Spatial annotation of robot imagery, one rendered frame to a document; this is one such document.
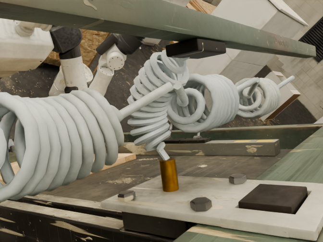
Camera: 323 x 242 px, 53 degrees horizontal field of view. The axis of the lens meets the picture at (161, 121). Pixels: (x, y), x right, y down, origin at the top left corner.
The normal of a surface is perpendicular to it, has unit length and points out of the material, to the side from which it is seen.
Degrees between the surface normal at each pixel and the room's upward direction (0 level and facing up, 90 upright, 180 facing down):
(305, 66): 90
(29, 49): 68
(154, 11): 37
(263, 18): 90
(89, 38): 90
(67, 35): 54
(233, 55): 90
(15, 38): 23
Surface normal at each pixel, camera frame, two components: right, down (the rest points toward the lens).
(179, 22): 0.80, -0.06
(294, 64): -0.64, 0.05
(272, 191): -0.12, -0.99
